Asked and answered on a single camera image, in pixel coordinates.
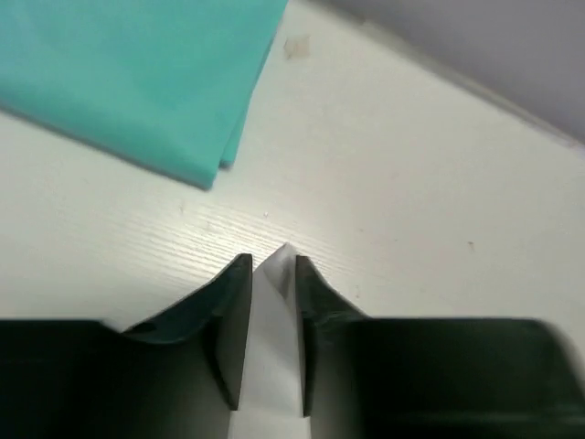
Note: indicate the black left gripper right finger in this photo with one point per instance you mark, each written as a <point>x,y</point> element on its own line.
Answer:
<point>320,310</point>

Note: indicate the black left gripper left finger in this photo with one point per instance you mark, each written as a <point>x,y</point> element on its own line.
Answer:
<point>218,314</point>

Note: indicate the white t shirt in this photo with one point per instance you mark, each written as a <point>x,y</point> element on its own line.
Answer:
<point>271,401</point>

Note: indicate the folded teal t shirt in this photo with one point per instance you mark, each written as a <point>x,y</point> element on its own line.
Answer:
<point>165,85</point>

